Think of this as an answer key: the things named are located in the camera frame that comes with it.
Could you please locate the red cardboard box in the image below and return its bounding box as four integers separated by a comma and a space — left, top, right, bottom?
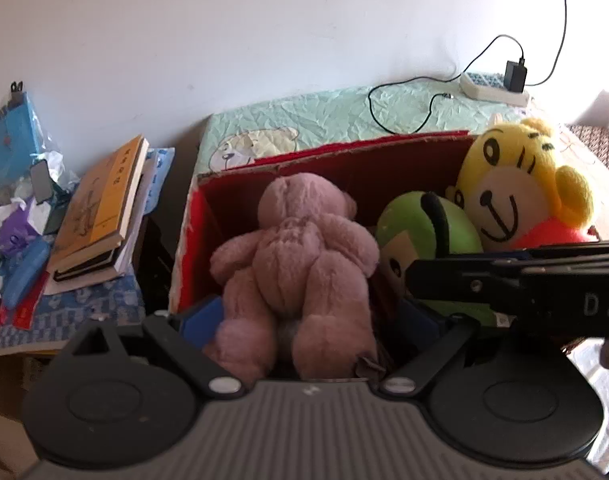
168, 130, 602, 383

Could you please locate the bear print bed sheet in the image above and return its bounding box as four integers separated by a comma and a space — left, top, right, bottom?
198, 71, 609, 241

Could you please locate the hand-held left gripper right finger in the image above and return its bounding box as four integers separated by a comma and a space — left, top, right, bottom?
378, 302, 481, 399

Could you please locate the stack of books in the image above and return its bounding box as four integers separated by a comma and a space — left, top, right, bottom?
42, 150, 160, 297

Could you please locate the blue patterned booklet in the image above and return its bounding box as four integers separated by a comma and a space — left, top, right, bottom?
143, 147, 176, 212

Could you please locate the black charger cable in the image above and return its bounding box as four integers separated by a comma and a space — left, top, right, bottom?
367, 34, 528, 136

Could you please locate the white power strip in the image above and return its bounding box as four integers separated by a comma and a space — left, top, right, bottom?
459, 71, 530, 107

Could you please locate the green plush toy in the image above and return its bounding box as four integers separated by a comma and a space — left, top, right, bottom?
375, 191, 512, 328

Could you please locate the yellow tiger plush toy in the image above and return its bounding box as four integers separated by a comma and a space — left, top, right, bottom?
444, 117, 599, 254

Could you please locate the black notebook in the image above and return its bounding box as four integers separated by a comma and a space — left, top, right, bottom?
52, 242, 124, 283

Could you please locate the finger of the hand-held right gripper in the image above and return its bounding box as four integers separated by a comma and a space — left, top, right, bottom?
404, 245, 533, 319

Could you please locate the dark smartphone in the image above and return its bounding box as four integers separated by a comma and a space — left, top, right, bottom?
29, 158, 56, 205

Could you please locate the red booklet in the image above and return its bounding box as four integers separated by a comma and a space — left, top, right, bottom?
11, 280, 48, 332

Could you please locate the pink teddy bear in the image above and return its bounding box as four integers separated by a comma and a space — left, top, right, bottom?
209, 172, 381, 382

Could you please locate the blue checked tablecloth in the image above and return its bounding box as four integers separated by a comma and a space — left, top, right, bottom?
0, 270, 146, 357

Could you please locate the purple plastic item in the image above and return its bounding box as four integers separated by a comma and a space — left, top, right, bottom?
0, 204, 41, 254

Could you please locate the grey power strip cord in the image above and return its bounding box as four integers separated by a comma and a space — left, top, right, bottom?
528, 0, 568, 87

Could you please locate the black charger adapter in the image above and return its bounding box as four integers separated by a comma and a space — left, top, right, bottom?
504, 59, 529, 94

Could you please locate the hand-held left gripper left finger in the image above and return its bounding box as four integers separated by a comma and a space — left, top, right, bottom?
63, 295, 246, 401

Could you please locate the blue pencil case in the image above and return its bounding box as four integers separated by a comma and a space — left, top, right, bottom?
1, 235, 53, 311

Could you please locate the yellow book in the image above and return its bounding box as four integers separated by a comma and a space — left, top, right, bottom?
47, 135, 150, 274

